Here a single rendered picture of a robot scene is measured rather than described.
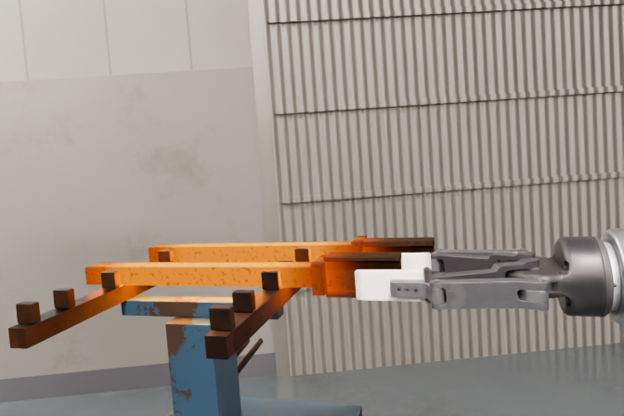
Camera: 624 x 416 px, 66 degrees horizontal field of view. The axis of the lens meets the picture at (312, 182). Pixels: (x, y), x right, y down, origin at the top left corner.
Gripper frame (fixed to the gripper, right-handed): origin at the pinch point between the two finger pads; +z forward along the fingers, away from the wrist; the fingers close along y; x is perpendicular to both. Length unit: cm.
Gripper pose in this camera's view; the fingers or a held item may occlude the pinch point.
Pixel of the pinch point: (389, 275)
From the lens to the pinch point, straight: 52.9
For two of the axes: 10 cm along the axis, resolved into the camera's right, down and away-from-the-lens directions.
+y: 2.9, -0.8, 9.5
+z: -9.5, 0.5, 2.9
